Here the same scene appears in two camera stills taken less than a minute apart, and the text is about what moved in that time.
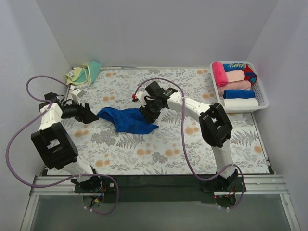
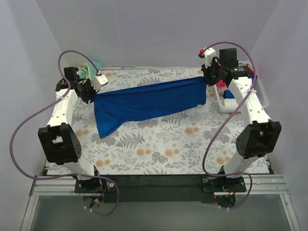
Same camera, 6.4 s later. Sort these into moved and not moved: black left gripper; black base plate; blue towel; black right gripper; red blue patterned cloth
Moved: black right gripper; blue towel; black left gripper
Not moved: red blue patterned cloth; black base plate
